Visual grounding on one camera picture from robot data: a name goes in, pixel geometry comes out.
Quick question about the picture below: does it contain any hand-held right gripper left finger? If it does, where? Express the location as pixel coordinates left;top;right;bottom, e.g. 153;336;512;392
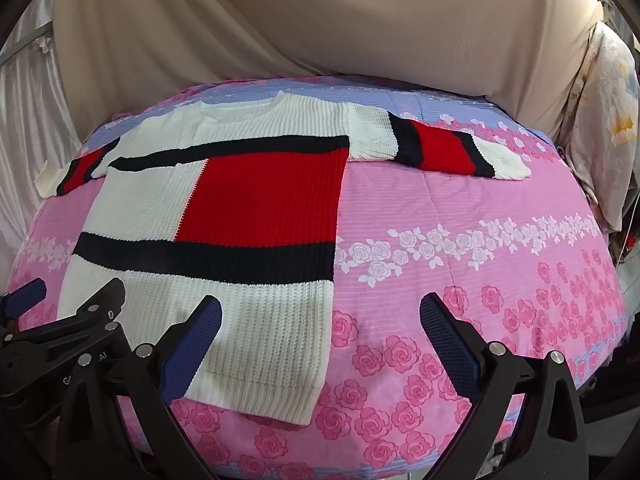
55;295;224;480

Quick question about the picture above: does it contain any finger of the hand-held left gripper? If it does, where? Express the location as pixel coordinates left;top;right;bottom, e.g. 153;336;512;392
0;277;48;341
0;277;127;362

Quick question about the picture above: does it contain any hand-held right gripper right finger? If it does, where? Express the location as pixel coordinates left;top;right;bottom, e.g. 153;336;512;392
419;293;589;480

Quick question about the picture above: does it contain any white red black knit sweater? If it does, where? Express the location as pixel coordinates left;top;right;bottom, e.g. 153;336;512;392
39;91;532;427

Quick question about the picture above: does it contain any pink floral bed sheet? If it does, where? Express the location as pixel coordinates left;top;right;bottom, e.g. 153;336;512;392
10;76;628;480

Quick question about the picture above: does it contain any white curtain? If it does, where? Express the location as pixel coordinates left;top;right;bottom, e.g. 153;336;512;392
0;15;83;251

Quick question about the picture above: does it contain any white floral blanket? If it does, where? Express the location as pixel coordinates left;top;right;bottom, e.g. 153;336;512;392
560;20;640;233

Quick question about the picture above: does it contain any beige draped cloth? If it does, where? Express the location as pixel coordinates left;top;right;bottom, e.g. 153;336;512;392
50;0;608;133

